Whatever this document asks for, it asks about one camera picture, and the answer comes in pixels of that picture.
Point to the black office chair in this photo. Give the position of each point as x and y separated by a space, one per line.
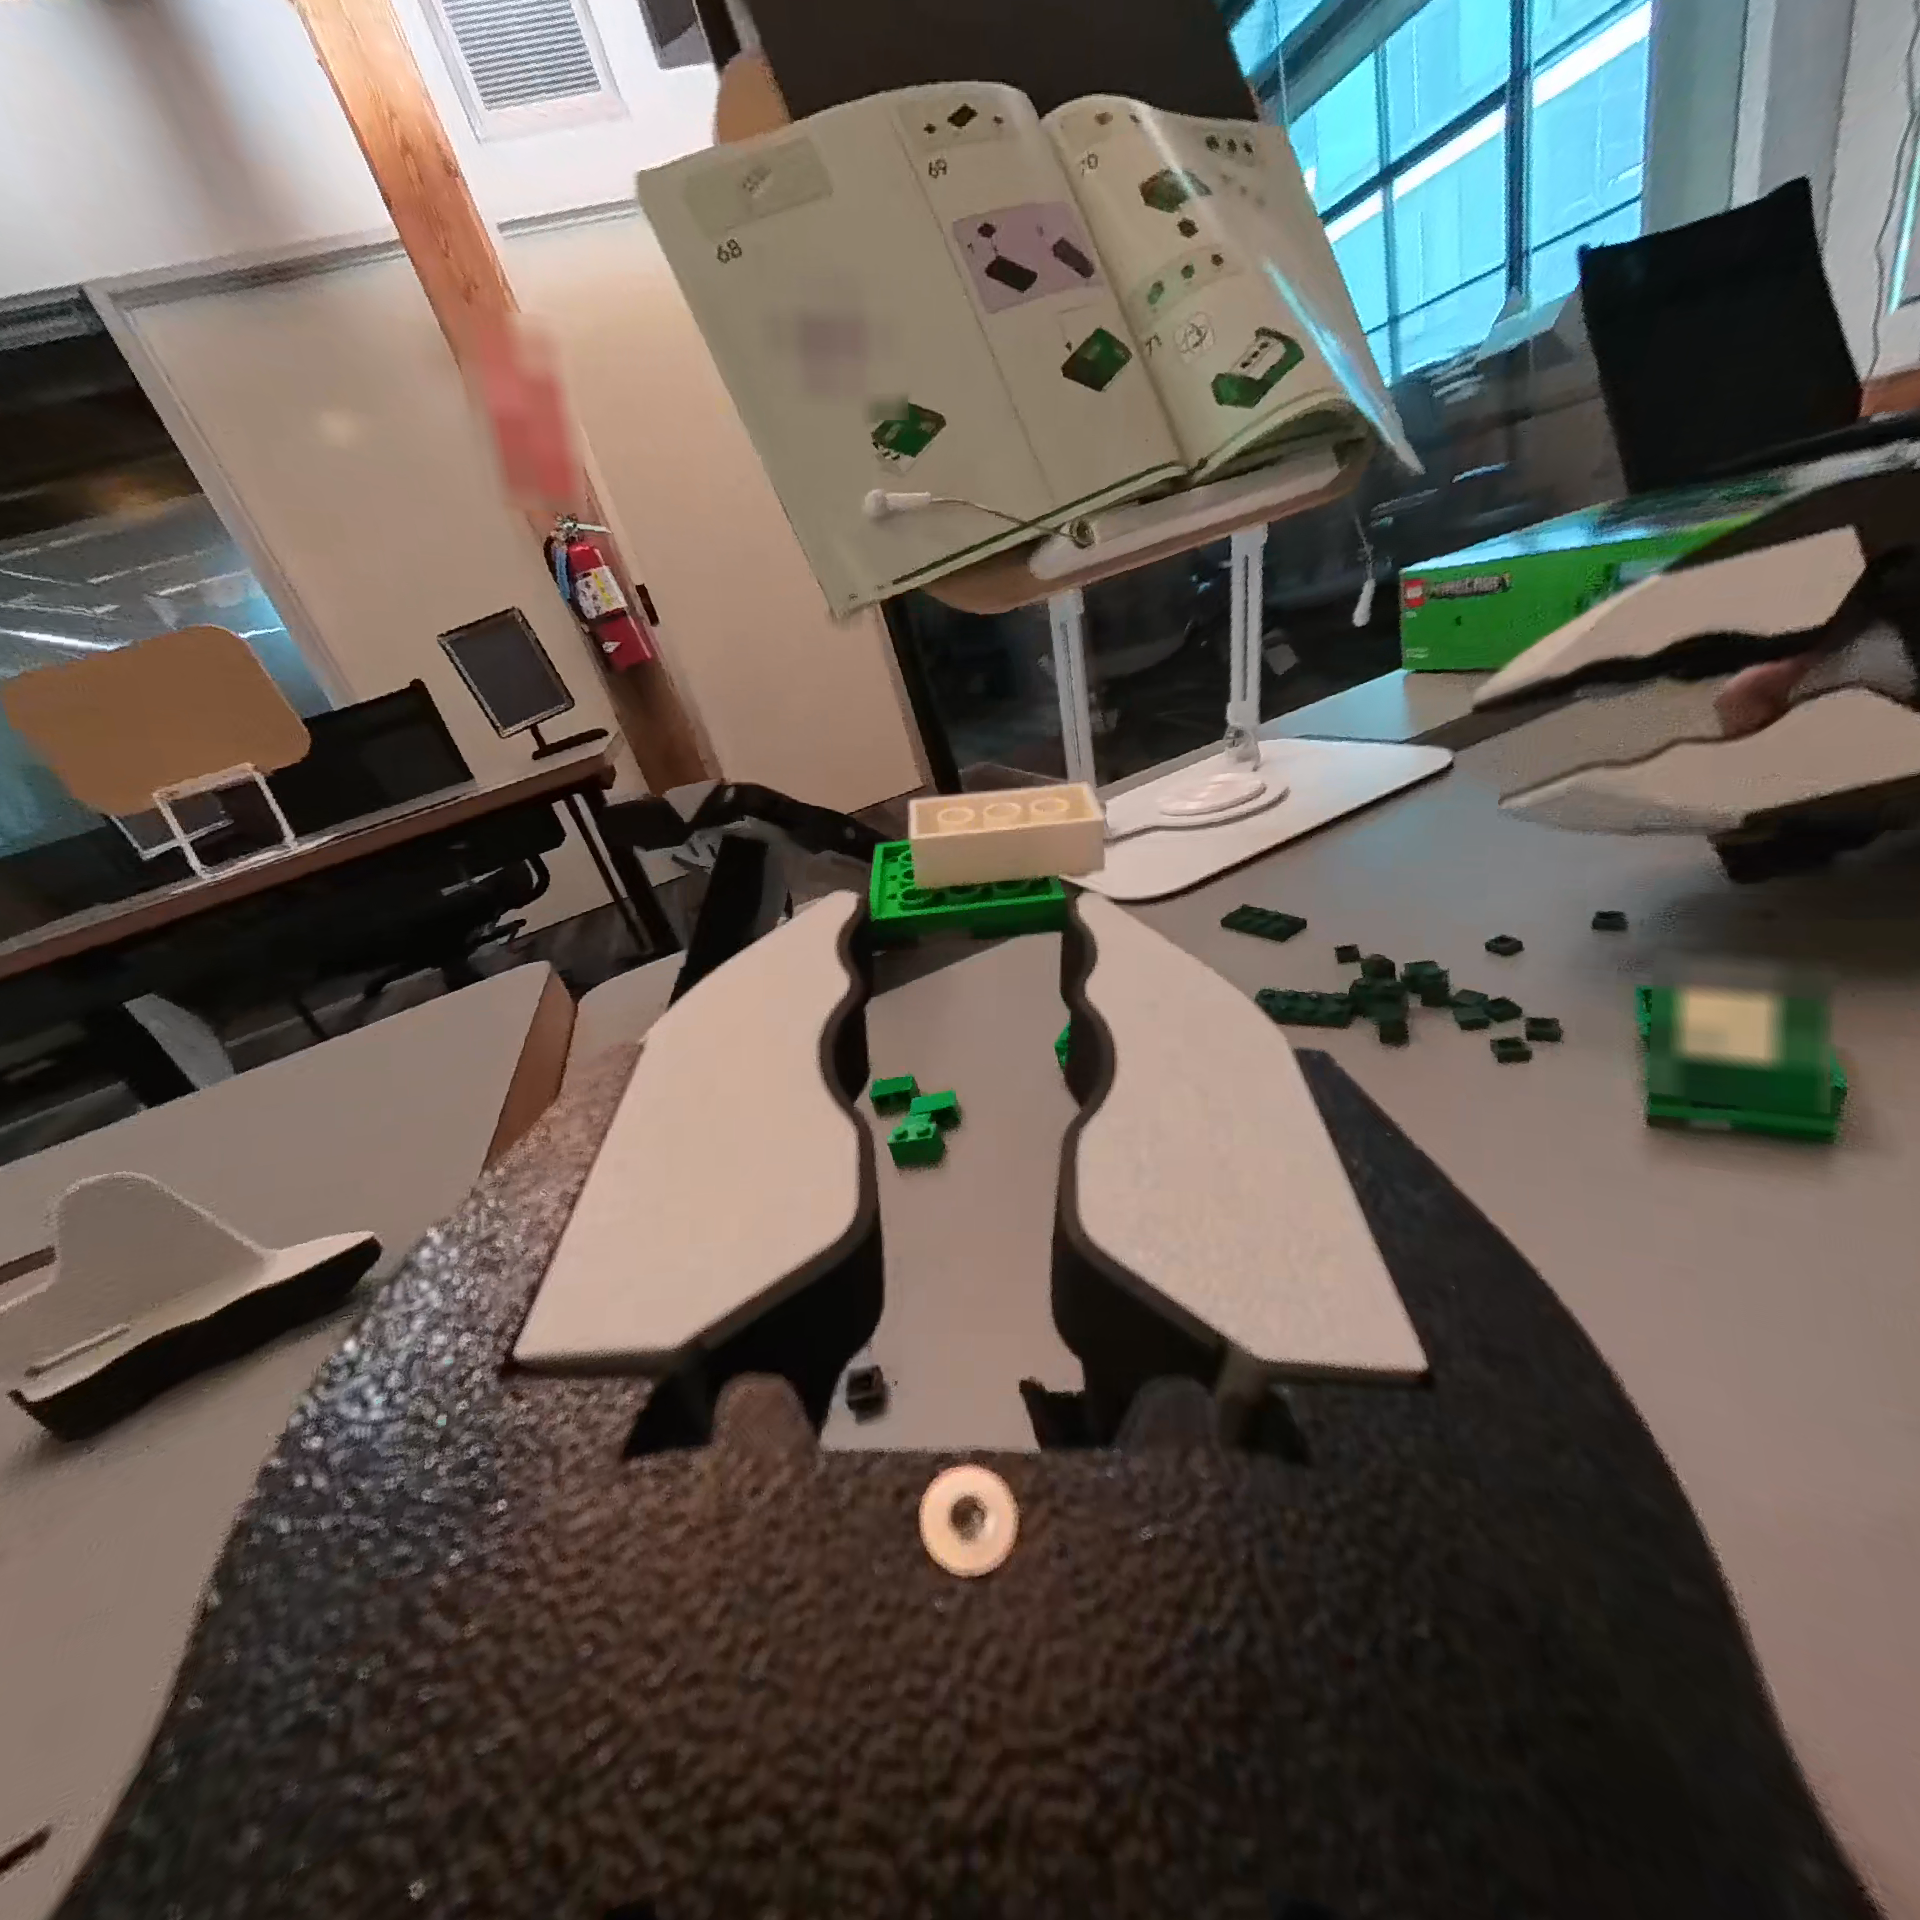
495 886

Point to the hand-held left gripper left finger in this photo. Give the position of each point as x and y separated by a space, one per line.
705 1184

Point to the black desk monitor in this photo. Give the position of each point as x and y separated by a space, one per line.
375 758

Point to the green lego assembly white brick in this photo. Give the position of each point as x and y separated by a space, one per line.
1740 1103

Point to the red fire extinguisher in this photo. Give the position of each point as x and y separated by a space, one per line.
610 599

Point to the open lego instruction booklet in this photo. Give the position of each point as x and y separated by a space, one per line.
974 375

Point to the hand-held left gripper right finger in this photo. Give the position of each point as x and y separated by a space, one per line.
1231 1184

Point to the dark green lego plate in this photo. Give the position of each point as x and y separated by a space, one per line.
1262 923

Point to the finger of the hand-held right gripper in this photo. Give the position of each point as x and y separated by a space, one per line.
1695 781
1695 599

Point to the scattered bright green lego pieces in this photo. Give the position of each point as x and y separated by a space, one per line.
916 1119

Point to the white frame stand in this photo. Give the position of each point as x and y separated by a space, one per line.
226 840

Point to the person's right hand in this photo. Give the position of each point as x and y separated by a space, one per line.
1771 693

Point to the tan rounded board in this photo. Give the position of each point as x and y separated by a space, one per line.
149 722

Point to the dark panel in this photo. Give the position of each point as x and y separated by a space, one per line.
990 45

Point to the book stand with white base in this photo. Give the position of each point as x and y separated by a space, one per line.
1319 787

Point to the scattered dark green lego pieces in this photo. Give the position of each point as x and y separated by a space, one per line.
1381 997

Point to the spare hand-held gripper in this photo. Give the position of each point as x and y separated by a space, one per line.
750 886

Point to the green lego box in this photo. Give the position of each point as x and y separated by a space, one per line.
1531 599

